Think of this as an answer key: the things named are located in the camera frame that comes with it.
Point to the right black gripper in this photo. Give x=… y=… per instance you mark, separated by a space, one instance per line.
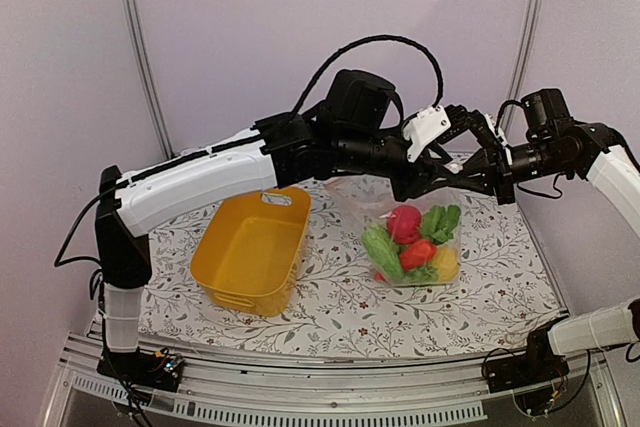
x=496 y=176

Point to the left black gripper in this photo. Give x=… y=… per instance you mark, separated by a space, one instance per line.
x=430 y=168

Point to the green toy lettuce leaf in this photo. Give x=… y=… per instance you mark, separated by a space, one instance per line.
x=439 y=223

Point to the red toy apple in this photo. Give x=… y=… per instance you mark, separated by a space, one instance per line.
x=403 y=224

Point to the clear zip top bag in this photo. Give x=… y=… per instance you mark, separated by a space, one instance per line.
x=369 y=200

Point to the red toy tomato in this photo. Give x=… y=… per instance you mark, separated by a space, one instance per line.
x=417 y=254

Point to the yellow toy lemon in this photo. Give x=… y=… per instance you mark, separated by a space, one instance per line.
x=445 y=262

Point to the green toy cucumber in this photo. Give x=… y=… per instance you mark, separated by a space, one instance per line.
x=382 y=252

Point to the green toy grapes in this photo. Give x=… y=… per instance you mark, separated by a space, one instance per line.
x=424 y=275

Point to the yellow plastic basket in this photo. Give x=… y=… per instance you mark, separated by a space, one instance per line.
x=249 y=256

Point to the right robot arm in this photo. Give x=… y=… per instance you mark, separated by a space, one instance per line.
x=557 y=145

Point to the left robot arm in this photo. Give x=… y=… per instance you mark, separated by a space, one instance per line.
x=341 y=134

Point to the floral table mat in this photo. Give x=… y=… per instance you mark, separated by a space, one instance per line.
x=338 y=309

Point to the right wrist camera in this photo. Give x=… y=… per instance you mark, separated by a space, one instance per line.
x=487 y=134

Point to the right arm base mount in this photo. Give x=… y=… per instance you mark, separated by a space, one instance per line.
x=505 y=370

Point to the front aluminium rail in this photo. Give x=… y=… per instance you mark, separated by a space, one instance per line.
x=229 y=387

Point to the right aluminium frame post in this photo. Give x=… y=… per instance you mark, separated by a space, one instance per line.
x=525 y=48

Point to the aluminium frame post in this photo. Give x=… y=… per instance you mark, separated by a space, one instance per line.
x=136 y=34
x=525 y=48

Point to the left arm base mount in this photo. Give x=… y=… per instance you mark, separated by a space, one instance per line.
x=160 y=370

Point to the left aluminium frame post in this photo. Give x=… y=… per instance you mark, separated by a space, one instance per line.
x=136 y=34

